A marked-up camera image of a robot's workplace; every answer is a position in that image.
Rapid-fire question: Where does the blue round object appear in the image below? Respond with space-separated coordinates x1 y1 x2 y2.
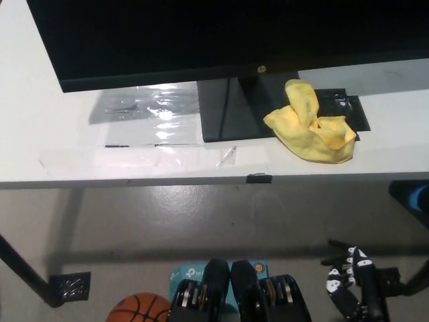
408 186 429 213

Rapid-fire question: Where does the clear glossy tape patch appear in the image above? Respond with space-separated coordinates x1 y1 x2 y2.
88 84 202 148

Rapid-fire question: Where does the orange basketball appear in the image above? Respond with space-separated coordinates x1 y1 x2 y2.
106 292 172 322

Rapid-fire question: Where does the teal TP-Link box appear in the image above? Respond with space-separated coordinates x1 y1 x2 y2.
168 260 270 308

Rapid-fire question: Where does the yellow microfibre cloth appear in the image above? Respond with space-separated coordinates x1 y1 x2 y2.
263 79 357 164

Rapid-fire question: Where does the black floor tape square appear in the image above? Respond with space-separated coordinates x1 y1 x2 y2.
49 271 92 301
374 266 402 297

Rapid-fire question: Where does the black desk leg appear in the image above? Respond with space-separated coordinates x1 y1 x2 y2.
0 233 64 308
405 256 429 296

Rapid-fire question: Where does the black HP monitor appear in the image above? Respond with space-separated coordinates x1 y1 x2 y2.
25 0 429 144

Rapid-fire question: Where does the black tape patch on desk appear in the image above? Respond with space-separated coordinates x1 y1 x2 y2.
313 88 372 142

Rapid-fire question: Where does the small black tape piece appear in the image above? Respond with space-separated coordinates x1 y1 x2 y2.
246 173 273 184

